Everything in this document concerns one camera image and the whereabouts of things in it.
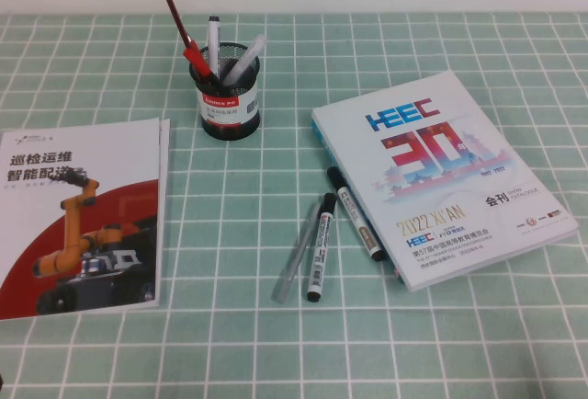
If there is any white pen with black cap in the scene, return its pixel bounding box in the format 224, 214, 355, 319
207, 15, 222, 78

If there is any grey translucent gel pen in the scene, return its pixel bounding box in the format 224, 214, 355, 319
271, 205, 322, 304

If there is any HEEC show catalogue book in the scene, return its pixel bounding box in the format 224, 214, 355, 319
311, 70, 580, 293

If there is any black marker with white label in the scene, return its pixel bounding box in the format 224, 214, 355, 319
306, 192, 338, 302

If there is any translucent white pen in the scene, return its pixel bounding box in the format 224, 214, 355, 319
222, 34, 268, 86

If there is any black mesh pen holder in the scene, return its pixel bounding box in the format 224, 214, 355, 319
190, 42, 262, 142

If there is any green checked tablecloth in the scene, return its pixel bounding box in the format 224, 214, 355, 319
0, 11, 588, 399

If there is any red pen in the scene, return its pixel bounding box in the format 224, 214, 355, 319
164, 0, 221, 86

